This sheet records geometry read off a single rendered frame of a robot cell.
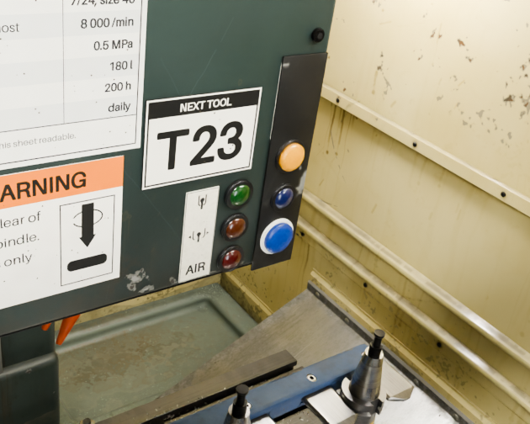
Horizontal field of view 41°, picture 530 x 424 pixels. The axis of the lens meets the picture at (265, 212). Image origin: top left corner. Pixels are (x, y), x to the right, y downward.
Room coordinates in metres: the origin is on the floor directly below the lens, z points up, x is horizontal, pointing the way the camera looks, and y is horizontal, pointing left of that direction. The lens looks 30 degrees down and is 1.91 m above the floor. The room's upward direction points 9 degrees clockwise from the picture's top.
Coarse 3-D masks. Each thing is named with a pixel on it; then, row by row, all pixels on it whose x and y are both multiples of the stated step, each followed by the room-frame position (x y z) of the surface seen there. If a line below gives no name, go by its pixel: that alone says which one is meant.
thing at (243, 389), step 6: (240, 384) 0.60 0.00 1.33; (240, 390) 0.60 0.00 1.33; (246, 390) 0.60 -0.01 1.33; (240, 396) 0.59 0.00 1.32; (234, 402) 0.60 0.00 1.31; (240, 402) 0.59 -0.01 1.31; (246, 402) 0.60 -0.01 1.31; (234, 408) 0.59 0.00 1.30; (240, 408) 0.59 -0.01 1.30; (234, 414) 0.59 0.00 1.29; (240, 414) 0.59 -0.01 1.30
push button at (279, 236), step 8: (280, 224) 0.53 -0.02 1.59; (288, 224) 0.54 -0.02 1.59; (272, 232) 0.53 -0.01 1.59; (280, 232) 0.53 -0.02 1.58; (288, 232) 0.54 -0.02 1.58; (264, 240) 0.53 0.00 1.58; (272, 240) 0.53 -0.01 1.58; (280, 240) 0.53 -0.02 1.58; (288, 240) 0.54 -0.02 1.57; (272, 248) 0.53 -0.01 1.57; (280, 248) 0.53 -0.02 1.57
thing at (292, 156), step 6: (294, 144) 0.54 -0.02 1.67; (288, 150) 0.53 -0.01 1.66; (294, 150) 0.53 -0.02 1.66; (300, 150) 0.54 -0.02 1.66; (282, 156) 0.53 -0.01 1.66; (288, 156) 0.53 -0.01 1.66; (294, 156) 0.53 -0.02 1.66; (300, 156) 0.54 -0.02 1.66; (282, 162) 0.53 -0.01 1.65; (288, 162) 0.53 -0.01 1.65; (294, 162) 0.53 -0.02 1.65; (300, 162) 0.54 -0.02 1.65; (282, 168) 0.53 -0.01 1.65; (288, 168) 0.53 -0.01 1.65; (294, 168) 0.54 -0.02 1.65
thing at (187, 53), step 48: (192, 0) 0.47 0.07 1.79; (240, 0) 0.50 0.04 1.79; (288, 0) 0.52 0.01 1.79; (192, 48) 0.47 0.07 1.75; (240, 48) 0.50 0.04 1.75; (288, 48) 0.53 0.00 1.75; (144, 96) 0.45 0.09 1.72; (144, 192) 0.45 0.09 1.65; (144, 240) 0.45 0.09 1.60; (240, 240) 0.51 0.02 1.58; (96, 288) 0.43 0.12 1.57; (144, 288) 0.46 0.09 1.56; (0, 336) 0.39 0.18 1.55
